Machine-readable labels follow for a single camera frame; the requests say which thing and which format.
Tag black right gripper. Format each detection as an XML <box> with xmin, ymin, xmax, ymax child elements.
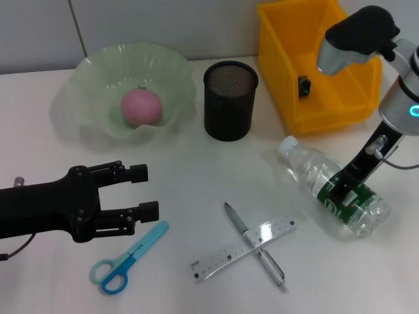
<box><xmin>328</xmin><ymin>123</ymin><xmax>403</xmax><ymax>209</ymax></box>

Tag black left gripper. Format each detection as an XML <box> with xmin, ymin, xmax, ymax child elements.
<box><xmin>0</xmin><ymin>160</ymin><xmax>160</xmax><ymax>244</ymax></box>

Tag clear water bottle green label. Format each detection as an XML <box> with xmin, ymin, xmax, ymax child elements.
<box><xmin>278</xmin><ymin>135</ymin><xmax>392</xmax><ymax>241</ymax></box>

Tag blue scissors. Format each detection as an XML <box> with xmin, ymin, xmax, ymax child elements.
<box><xmin>90</xmin><ymin>220</ymin><xmax>170</xmax><ymax>295</ymax></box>

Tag pink peach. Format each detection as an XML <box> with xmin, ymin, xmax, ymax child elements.
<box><xmin>120</xmin><ymin>87</ymin><xmax>163</xmax><ymax>128</ymax></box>

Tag green plastic wrapper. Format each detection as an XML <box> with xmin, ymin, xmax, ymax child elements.
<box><xmin>297</xmin><ymin>75</ymin><xmax>312</xmax><ymax>99</ymax></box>

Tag silver grey pen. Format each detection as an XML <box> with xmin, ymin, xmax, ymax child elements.
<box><xmin>223</xmin><ymin>201</ymin><xmax>290</xmax><ymax>294</ymax></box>

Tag clear plastic ruler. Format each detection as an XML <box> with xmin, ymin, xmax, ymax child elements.
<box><xmin>189</xmin><ymin>214</ymin><xmax>297</xmax><ymax>285</ymax></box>

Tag black mesh pen cup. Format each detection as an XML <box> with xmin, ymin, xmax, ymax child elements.
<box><xmin>203</xmin><ymin>60</ymin><xmax>259</xmax><ymax>143</ymax></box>

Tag pale green glass fruit plate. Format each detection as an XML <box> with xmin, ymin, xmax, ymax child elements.
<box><xmin>67</xmin><ymin>41</ymin><xmax>198</xmax><ymax>148</ymax></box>

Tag yellow plastic storage bin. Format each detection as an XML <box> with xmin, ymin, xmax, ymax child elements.
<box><xmin>256</xmin><ymin>0</ymin><xmax>384</xmax><ymax>135</ymax></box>

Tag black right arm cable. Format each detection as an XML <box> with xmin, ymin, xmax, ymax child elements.
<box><xmin>376</xmin><ymin>143</ymin><xmax>419</xmax><ymax>171</ymax></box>

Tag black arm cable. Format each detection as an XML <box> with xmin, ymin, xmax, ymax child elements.
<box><xmin>0</xmin><ymin>232</ymin><xmax>34</xmax><ymax>262</ymax></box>
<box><xmin>376</xmin><ymin>143</ymin><xmax>419</xmax><ymax>171</ymax></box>

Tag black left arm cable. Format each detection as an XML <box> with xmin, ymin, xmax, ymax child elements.
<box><xmin>0</xmin><ymin>232</ymin><xmax>34</xmax><ymax>262</ymax></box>

